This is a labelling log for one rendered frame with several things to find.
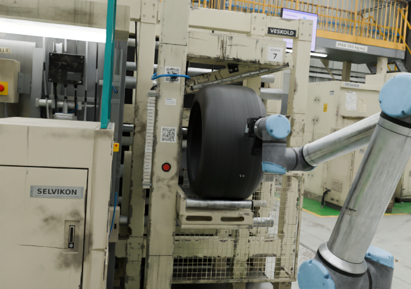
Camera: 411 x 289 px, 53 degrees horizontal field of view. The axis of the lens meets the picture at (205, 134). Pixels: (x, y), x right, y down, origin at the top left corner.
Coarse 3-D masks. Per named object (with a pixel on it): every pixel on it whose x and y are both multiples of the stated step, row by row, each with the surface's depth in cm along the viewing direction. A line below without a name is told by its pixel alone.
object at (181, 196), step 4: (180, 188) 211; (180, 192) 199; (180, 196) 193; (184, 196) 194; (176, 200) 205; (180, 200) 193; (184, 200) 194; (176, 204) 204; (180, 204) 193; (184, 204) 194; (176, 208) 203; (180, 208) 193; (184, 208) 194; (180, 212) 194; (184, 212) 194
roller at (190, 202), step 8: (192, 200) 199; (200, 200) 200; (208, 200) 200; (216, 200) 201; (224, 200) 202; (232, 200) 203; (240, 200) 204; (248, 200) 205; (240, 208) 205; (248, 208) 206
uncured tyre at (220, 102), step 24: (216, 96) 195; (240, 96) 198; (192, 120) 230; (216, 120) 187; (240, 120) 189; (192, 144) 239; (216, 144) 185; (240, 144) 187; (192, 168) 233; (216, 168) 188; (240, 168) 189; (216, 192) 197; (240, 192) 199
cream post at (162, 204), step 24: (168, 0) 197; (168, 24) 198; (168, 48) 199; (168, 96) 200; (168, 120) 201; (168, 144) 202; (168, 192) 203; (168, 216) 204; (168, 240) 205; (168, 264) 206; (144, 288) 209; (168, 288) 207
